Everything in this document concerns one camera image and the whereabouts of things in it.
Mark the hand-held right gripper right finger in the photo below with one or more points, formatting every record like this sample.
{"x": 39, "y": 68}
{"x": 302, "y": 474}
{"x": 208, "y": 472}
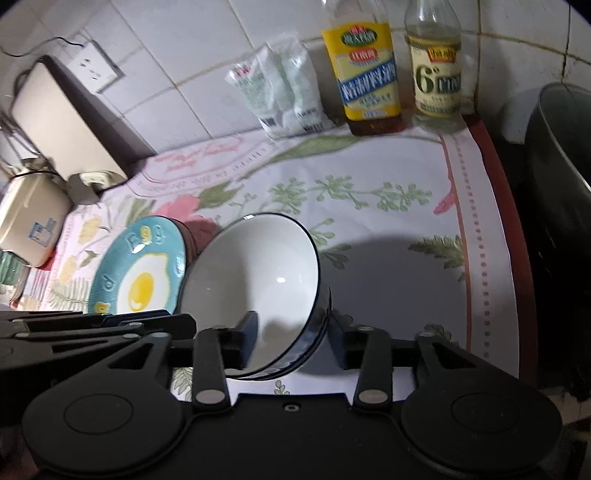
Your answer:
{"x": 337, "y": 344}

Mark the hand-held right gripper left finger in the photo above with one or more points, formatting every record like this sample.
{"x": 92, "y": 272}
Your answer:
{"x": 249, "y": 341}

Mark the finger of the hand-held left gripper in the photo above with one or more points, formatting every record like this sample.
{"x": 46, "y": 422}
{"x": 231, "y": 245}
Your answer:
{"x": 138, "y": 316}
{"x": 180, "y": 327}

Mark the blue fried egg plate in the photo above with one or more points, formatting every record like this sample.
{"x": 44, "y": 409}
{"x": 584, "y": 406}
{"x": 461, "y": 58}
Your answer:
{"x": 138, "y": 286}

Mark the green ribbed container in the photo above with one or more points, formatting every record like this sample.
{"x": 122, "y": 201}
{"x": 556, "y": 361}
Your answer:
{"x": 11, "y": 277}

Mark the floral tablecloth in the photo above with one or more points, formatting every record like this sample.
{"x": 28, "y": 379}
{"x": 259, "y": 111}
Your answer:
{"x": 369, "y": 221}

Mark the beige plug adapter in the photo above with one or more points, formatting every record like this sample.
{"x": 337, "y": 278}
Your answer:
{"x": 94, "y": 182}

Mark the cream rice cooker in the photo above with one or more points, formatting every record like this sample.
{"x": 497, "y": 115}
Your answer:
{"x": 27, "y": 212}

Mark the white cutting board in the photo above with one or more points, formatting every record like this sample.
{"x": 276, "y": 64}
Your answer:
{"x": 60, "y": 120}

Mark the yellow label oil bottle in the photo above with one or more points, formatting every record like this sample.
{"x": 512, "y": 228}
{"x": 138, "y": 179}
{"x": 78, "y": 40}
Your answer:
{"x": 364, "y": 78}

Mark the clear vinegar bottle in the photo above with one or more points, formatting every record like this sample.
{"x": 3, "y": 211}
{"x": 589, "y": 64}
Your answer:
{"x": 436, "y": 78}

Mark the dark grey cooking pot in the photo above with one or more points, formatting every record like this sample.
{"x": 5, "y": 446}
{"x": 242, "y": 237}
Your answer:
{"x": 563, "y": 152}

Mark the white wall socket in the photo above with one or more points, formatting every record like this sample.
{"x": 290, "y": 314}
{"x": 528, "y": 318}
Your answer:
{"x": 94, "y": 67}

